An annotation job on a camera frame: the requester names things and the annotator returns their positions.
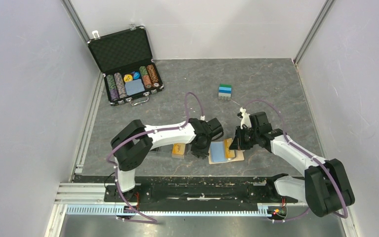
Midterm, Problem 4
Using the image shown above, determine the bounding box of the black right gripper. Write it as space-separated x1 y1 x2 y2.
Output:
229 125 260 150

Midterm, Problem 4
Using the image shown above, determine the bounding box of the orange credit card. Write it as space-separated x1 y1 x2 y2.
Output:
224 138 236 161

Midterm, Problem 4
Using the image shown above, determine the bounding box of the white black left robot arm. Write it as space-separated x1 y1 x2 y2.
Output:
107 118 224 201

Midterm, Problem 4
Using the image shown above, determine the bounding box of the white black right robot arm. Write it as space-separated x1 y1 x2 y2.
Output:
229 108 355 218

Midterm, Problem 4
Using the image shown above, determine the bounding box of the clear acrylic card tray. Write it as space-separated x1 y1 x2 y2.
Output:
149 144 188 158

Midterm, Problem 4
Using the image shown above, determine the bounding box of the blue green block stack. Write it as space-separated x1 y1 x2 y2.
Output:
218 84 232 100

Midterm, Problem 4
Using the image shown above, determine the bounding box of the black poker chip case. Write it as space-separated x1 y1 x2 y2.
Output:
87 24 164 106

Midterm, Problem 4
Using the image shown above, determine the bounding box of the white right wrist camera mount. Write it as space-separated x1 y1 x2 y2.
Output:
237 107 252 129

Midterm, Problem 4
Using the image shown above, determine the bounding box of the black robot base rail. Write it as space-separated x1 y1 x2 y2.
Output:
73 175 298 213

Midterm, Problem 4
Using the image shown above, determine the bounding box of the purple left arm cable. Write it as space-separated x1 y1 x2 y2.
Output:
106 92 206 224

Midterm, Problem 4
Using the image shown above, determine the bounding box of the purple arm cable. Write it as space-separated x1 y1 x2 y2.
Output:
241 99 349 224
106 92 206 224

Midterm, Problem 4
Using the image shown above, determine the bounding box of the white toothed cable rail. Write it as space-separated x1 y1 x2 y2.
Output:
66 204 271 217

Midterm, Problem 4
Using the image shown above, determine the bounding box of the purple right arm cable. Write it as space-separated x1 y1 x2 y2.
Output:
241 99 349 224

